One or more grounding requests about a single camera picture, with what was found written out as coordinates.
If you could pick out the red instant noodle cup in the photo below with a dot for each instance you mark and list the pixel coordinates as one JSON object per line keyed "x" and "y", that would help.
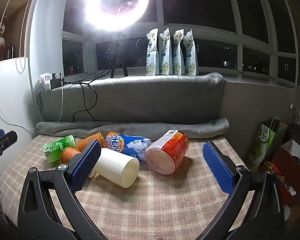
{"x": 168, "y": 152}

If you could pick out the green paper bag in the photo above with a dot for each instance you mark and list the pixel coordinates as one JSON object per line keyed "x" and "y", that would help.
{"x": 262, "y": 142}

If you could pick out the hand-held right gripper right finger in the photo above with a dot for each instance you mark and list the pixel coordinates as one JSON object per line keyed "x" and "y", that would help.
{"x": 218, "y": 170}

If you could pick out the blue Arctic Ocean can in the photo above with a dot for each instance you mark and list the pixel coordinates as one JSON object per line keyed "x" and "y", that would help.
{"x": 130, "y": 146}

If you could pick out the red cardboard box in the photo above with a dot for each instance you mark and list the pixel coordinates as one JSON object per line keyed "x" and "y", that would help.
{"x": 292, "y": 170}

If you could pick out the orange paper cup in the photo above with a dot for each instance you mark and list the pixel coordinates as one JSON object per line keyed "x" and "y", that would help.
{"x": 69, "y": 156}

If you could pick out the white cup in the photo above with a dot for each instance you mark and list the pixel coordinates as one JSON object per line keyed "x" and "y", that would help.
{"x": 115, "y": 167}

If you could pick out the beige checked cloth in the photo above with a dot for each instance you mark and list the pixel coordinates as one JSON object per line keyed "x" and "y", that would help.
{"x": 152, "y": 205}

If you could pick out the black tripod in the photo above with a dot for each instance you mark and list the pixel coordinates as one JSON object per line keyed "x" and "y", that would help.
{"x": 119, "y": 52}

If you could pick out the white green standing pouch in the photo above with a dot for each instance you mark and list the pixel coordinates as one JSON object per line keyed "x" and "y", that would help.
{"x": 178, "y": 55}
{"x": 164, "y": 55}
{"x": 191, "y": 55}
{"x": 152, "y": 55}

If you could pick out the orange drink bottle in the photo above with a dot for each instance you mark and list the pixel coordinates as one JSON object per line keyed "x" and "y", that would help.
{"x": 90, "y": 138}

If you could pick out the white power strip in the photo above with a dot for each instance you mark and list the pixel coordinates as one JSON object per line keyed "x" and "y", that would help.
{"x": 45, "y": 80}

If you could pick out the black power adapter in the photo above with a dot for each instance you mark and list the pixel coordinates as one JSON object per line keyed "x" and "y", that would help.
{"x": 57, "y": 82}

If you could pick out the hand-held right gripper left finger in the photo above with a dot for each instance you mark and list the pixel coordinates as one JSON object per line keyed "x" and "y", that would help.
{"x": 87, "y": 166}

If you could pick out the green tea bottle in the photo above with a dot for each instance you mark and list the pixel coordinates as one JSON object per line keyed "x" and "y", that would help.
{"x": 56, "y": 151}

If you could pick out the grey blanket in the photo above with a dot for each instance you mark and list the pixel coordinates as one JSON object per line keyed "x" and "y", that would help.
{"x": 140, "y": 100}

